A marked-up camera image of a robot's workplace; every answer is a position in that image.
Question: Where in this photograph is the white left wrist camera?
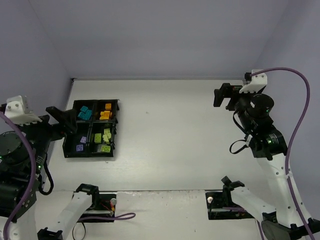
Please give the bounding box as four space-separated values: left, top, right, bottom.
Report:
4 95 42 126

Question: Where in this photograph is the black thin cable loop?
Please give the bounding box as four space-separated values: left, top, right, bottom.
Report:
229 109 251 155
71 222 87 240

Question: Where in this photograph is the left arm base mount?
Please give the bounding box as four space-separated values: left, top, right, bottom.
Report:
80 191 117 223

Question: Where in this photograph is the light green small lego brick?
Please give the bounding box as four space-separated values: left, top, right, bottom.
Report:
103 128 111 135

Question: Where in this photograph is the orange square lego brick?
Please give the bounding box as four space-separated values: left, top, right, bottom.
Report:
99 116 109 121

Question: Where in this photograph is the black thin cable loop right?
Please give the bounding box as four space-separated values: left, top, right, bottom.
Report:
229 109 251 155

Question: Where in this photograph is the pale yellow sloped lego brick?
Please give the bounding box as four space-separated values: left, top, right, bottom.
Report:
100 145 112 153

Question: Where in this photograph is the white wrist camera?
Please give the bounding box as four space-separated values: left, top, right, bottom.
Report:
239 69 268 94
4 95 42 126

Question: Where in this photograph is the long orange lego brick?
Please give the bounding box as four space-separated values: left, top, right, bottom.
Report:
100 110 113 119

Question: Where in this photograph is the black thin cable loop left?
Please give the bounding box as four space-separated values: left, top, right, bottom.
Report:
71 222 87 240

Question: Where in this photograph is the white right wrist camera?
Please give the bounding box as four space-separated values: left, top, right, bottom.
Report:
239 69 268 94

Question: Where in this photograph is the orange small lego brick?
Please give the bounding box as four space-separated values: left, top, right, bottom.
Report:
105 103 112 111

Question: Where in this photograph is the purple lego brick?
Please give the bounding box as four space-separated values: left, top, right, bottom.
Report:
79 136 87 144

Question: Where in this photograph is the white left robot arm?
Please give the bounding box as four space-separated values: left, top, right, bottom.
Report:
0 95 108 240

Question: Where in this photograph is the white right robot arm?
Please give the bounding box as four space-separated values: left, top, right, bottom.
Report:
213 83 320 240

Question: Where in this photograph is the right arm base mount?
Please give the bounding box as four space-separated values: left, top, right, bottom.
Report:
205 190 254 221

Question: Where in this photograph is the pale green brick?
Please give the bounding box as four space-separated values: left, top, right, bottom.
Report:
102 134 112 142

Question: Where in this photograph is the black divided sorting bin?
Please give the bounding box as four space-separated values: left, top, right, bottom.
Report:
62 99 120 158

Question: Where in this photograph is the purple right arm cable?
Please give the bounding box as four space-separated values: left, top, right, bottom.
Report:
250 66 316 240

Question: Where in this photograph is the purple lego with striped top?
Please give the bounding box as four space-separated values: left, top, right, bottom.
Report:
76 144 84 152

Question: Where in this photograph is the small teal lego brick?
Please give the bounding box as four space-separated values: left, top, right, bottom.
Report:
80 106 88 113

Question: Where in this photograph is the long teal lego brick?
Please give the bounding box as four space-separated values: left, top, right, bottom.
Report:
83 109 92 121

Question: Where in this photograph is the green two-stud lego brick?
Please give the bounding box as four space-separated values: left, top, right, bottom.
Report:
94 133 102 144

